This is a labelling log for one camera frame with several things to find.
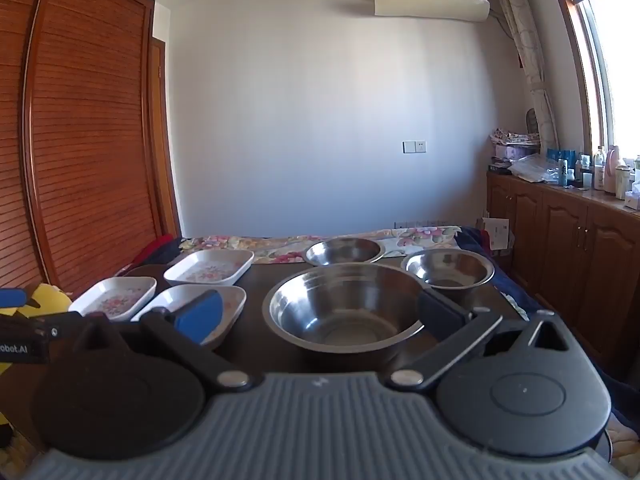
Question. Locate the wooden door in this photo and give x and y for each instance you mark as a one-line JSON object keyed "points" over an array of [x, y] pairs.
{"points": [[165, 150]]}

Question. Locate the wooden cabinet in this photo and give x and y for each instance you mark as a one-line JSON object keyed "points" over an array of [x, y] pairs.
{"points": [[565, 240]]}

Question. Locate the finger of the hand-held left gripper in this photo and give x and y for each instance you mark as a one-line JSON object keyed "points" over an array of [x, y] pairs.
{"points": [[12, 297]]}

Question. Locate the white paper bag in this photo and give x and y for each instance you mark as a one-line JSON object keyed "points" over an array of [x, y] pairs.
{"points": [[496, 232]]}

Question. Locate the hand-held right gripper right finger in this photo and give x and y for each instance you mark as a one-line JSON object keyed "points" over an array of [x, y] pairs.
{"points": [[442, 315]]}

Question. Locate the small steel bowl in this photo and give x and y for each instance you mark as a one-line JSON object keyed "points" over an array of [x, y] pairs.
{"points": [[445, 267]]}

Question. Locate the white bottle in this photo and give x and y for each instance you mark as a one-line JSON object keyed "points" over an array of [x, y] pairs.
{"points": [[621, 182]]}

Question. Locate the medium steel bowl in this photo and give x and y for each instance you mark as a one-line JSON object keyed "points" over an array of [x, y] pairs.
{"points": [[345, 252]]}

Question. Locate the white wall socket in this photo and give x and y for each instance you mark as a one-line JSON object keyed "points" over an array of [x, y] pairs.
{"points": [[414, 146]]}

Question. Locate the wall power strip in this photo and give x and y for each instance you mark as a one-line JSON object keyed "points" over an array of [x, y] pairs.
{"points": [[420, 224]]}

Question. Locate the pink box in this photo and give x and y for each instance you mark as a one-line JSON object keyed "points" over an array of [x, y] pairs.
{"points": [[515, 151]]}

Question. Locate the tissue box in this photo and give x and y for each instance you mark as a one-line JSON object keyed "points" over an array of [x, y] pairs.
{"points": [[633, 201]]}

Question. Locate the dark navy cloth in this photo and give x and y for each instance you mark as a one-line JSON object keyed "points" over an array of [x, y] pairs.
{"points": [[165, 252]]}

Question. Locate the row of blue boxes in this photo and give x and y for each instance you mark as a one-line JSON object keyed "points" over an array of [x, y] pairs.
{"points": [[560, 154]]}

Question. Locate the black box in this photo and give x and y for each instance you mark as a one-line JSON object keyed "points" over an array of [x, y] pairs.
{"points": [[500, 166]]}

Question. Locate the pink bottle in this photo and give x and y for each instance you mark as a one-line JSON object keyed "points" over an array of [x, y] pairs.
{"points": [[612, 170]]}

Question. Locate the window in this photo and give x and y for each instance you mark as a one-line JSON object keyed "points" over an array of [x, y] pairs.
{"points": [[615, 75]]}

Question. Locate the red cloth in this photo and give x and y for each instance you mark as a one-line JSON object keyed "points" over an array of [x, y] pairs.
{"points": [[150, 250]]}

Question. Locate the wooden slatted wardrobe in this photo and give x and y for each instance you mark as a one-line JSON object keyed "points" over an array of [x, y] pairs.
{"points": [[85, 135]]}

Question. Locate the large steel bowl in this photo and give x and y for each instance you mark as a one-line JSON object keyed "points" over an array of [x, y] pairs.
{"points": [[345, 305]]}

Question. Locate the floral fabric bundle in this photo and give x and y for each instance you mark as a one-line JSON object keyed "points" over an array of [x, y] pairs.
{"points": [[515, 136]]}

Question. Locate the clear bottle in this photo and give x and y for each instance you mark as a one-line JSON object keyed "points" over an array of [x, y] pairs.
{"points": [[600, 170]]}

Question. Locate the white floral plate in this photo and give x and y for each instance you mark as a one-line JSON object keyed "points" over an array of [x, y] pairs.
{"points": [[160, 302], [210, 265], [112, 297]]}

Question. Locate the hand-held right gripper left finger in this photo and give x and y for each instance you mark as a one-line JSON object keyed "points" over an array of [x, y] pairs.
{"points": [[200, 317]]}

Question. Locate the floral bedspread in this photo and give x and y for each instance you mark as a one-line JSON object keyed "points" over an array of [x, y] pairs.
{"points": [[280, 247]]}

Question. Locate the patterned curtain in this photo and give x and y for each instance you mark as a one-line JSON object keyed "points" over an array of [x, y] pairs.
{"points": [[530, 60]]}

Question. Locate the green hand fan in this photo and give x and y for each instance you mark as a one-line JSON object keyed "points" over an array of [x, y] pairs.
{"points": [[532, 120]]}

